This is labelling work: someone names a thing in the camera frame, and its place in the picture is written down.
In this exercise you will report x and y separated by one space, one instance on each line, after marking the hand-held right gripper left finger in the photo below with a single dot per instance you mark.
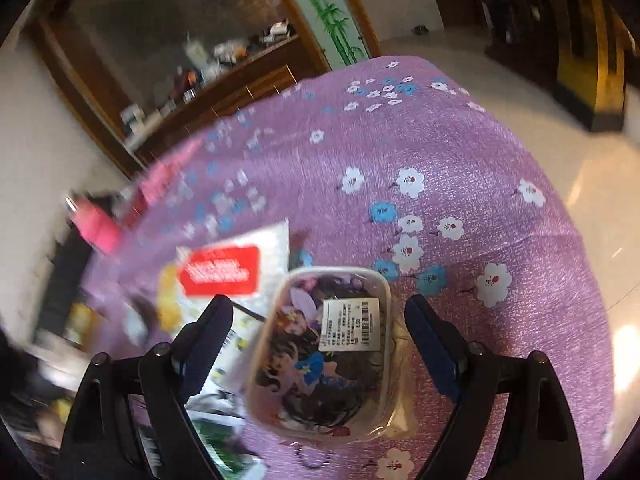
205 350

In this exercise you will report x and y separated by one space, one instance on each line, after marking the pink cloth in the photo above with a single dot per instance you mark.
165 175

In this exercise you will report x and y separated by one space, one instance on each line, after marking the pink bottle with silver cap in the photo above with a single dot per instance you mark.
97 227

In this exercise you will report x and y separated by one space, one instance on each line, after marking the red wallet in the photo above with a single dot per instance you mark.
131 207

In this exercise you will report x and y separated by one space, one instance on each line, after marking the purple floral tablecloth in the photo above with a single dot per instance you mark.
450 150

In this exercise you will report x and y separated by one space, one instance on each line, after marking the green white packet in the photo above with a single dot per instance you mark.
225 445

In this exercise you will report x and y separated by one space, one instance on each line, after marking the clear box with cartoon print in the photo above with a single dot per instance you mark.
300 360

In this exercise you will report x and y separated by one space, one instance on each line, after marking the golden wooden counter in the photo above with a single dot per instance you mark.
575 60

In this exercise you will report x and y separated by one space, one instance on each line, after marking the bamboo painted pillar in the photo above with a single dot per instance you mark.
330 20

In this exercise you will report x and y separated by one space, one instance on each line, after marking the white packet with red label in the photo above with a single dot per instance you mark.
220 272

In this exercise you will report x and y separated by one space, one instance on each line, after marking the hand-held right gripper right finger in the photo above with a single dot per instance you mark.
435 350

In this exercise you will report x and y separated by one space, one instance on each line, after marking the wooden glass cabinet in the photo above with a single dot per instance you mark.
150 35

